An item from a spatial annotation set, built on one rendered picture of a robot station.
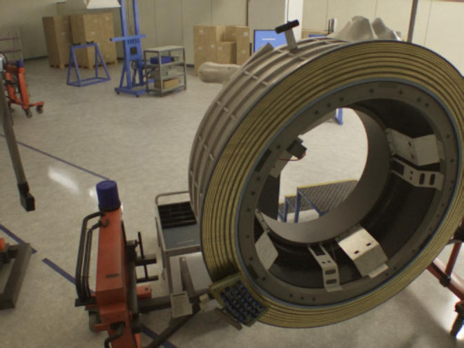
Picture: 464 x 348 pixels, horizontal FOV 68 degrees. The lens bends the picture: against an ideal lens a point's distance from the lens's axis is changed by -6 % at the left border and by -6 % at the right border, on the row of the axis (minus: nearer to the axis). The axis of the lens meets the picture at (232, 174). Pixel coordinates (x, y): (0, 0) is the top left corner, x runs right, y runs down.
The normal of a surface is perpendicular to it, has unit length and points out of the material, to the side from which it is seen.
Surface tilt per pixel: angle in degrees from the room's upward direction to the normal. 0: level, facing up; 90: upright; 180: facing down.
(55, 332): 0
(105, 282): 0
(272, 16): 90
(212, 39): 90
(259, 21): 90
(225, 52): 90
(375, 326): 0
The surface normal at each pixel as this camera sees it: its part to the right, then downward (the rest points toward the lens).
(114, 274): 0.00, -0.90
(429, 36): -0.57, 0.36
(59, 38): 0.82, 0.25
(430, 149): -0.24, 0.63
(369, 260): 0.00, -0.06
